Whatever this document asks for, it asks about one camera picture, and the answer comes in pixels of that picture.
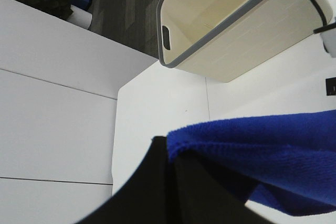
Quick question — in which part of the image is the blue microfibre towel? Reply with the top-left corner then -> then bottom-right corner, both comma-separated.
167,110 -> 335,216

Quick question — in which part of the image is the beige bin with grey rim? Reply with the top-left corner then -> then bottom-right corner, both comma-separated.
156,0 -> 333,82

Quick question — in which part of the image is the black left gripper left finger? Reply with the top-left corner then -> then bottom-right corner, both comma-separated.
80,136 -> 181,223

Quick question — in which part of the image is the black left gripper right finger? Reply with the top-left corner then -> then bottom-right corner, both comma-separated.
174,153 -> 270,223

